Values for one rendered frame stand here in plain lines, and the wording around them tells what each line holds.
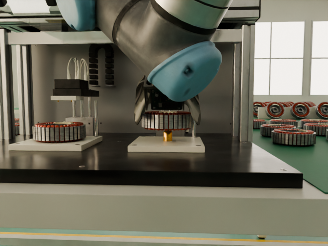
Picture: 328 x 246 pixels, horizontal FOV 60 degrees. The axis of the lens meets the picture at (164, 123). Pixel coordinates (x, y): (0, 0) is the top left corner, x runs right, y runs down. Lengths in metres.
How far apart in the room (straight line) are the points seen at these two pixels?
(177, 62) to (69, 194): 0.23
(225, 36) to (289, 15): 6.99
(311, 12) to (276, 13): 0.79
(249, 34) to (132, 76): 0.36
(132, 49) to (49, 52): 0.67
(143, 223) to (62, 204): 0.11
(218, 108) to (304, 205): 0.52
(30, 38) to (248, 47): 0.54
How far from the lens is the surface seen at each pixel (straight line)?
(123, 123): 0.89
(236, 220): 0.40
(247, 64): 0.73
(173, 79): 0.28
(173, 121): 0.57
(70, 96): 0.69
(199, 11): 0.28
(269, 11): 7.60
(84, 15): 0.36
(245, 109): 0.73
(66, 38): 0.78
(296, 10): 7.79
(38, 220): 0.44
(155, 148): 0.55
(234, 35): 0.74
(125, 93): 0.88
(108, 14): 0.35
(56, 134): 0.62
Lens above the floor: 0.87
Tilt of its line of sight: 5 degrees down
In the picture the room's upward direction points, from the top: straight up
